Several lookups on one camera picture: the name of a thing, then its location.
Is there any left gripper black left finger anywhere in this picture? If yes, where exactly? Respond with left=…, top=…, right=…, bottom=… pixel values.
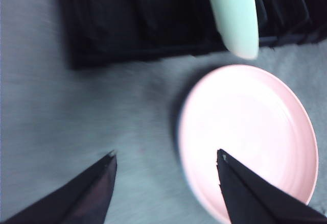
left=4, top=150, right=118, bottom=224

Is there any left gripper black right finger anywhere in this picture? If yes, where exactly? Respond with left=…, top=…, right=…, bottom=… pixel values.
left=216, top=148, right=327, bottom=224

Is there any pink plate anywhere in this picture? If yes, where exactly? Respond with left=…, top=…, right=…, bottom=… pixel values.
left=178, top=64, right=319, bottom=222

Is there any pale green plate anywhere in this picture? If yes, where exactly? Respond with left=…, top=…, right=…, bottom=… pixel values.
left=204, top=0, right=260, bottom=60

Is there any black plate rack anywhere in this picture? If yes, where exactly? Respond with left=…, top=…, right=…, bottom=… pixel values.
left=57, top=0, right=327, bottom=70

